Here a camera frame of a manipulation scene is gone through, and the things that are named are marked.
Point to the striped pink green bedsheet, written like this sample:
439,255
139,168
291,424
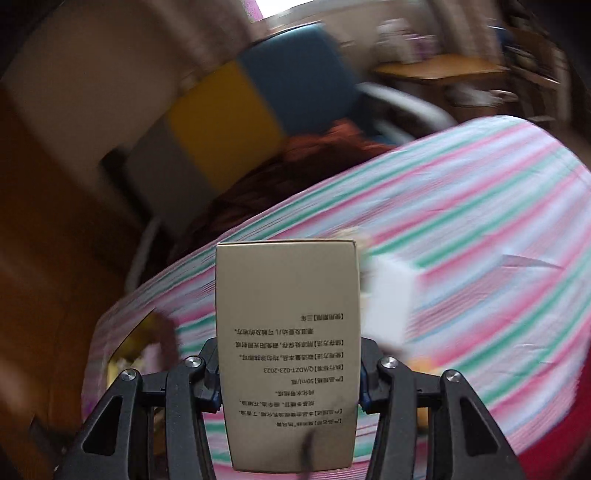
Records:
495,215

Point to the wooden wardrobe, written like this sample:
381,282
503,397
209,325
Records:
55,284

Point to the grey yellow blue chair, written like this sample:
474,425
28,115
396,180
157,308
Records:
231,121

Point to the white boxes on desk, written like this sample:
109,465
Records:
397,42

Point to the beige cardboard box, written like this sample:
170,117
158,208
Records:
288,330

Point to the red clothing pile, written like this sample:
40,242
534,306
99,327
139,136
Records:
550,457

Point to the dark red blanket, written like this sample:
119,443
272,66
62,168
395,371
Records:
307,160

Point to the gold metal tray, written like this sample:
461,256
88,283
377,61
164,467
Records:
151,347

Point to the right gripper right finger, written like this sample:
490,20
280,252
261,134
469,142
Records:
388,389

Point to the wooden desk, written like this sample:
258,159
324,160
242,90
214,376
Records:
441,71

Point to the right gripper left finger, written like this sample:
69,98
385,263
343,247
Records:
192,389

